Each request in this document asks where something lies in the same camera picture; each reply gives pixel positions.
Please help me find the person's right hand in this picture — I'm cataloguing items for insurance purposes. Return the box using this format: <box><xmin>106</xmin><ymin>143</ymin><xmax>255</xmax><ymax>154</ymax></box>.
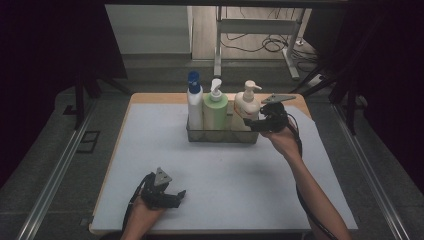
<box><xmin>261</xmin><ymin>122</ymin><xmax>303</xmax><ymax>162</ymax></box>

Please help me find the green pump bottle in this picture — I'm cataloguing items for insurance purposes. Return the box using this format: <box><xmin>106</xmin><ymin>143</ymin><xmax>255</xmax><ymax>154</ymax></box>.
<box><xmin>202</xmin><ymin>77</ymin><xmax>230</xmax><ymax>132</ymax></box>

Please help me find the white bottle with blue cap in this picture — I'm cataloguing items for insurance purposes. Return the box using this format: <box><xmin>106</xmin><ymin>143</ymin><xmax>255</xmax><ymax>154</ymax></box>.
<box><xmin>185</xmin><ymin>70</ymin><xmax>205</xmax><ymax>132</ymax></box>

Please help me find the white partition panel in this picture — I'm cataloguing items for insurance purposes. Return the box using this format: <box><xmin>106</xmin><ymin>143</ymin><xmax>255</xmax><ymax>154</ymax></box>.
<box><xmin>104</xmin><ymin>4</ymin><xmax>194</xmax><ymax>55</ymax></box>

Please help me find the metal floor rail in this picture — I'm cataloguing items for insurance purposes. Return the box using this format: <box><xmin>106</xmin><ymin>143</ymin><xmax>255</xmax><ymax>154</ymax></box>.
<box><xmin>15</xmin><ymin>99</ymin><xmax>98</xmax><ymax>240</ymax></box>
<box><xmin>330</xmin><ymin>102</ymin><xmax>412</xmax><ymax>240</ymax></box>

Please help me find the cream pump bottle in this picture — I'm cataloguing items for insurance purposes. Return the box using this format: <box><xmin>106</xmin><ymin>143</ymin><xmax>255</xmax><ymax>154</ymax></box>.
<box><xmin>230</xmin><ymin>79</ymin><xmax>264</xmax><ymax>132</ymax></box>

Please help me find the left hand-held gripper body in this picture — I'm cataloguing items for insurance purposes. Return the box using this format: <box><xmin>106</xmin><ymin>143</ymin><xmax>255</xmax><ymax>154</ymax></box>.
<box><xmin>140</xmin><ymin>167</ymin><xmax>182</xmax><ymax>211</ymax></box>

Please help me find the black floor cable bundle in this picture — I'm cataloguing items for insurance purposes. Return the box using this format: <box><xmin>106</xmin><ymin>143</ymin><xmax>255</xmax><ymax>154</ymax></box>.
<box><xmin>221</xmin><ymin>6</ymin><xmax>320</xmax><ymax>73</ymax></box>

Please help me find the white table mat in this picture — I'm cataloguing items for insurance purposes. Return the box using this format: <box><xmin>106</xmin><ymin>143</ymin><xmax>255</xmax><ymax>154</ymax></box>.
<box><xmin>90</xmin><ymin>102</ymin><xmax>360</xmax><ymax>233</ymax></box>

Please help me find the dark curtain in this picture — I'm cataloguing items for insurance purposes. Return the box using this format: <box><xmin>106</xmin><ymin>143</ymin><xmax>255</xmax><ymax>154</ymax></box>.
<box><xmin>302</xmin><ymin>0</ymin><xmax>424</xmax><ymax>196</ymax></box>
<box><xmin>0</xmin><ymin>0</ymin><xmax>128</xmax><ymax>188</ymax></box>

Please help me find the white desk frame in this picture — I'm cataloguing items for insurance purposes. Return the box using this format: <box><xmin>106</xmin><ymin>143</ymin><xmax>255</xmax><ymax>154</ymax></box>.
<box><xmin>213</xmin><ymin>5</ymin><xmax>306</xmax><ymax>81</ymax></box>

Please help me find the metal mesh basket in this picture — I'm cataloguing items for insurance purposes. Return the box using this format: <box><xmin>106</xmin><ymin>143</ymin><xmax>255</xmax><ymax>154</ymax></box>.
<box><xmin>185</xmin><ymin>99</ymin><xmax>262</xmax><ymax>145</ymax></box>

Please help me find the black metal stand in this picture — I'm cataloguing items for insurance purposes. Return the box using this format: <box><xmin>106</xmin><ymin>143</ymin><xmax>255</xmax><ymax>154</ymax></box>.
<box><xmin>63</xmin><ymin>64</ymin><xmax>132</xmax><ymax>132</ymax></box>
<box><xmin>289</xmin><ymin>61</ymin><xmax>369</xmax><ymax>136</ymax></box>

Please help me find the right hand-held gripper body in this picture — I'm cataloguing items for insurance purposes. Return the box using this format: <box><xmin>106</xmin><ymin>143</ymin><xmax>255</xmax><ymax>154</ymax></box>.
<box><xmin>259</xmin><ymin>93</ymin><xmax>297</xmax><ymax>133</ymax></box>

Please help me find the person's left hand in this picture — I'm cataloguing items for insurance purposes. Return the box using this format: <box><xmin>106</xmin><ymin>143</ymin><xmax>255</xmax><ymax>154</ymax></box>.
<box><xmin>124</xmin><ymin>197</ymin><xmax>167</xmax><ymax>235</ymax></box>

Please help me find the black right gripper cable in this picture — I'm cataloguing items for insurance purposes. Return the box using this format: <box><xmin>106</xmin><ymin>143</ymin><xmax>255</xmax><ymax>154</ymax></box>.
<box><xmin>285</xmin><ymin>112</ymin><xmax>338</xmax><ymax>240</ymax></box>

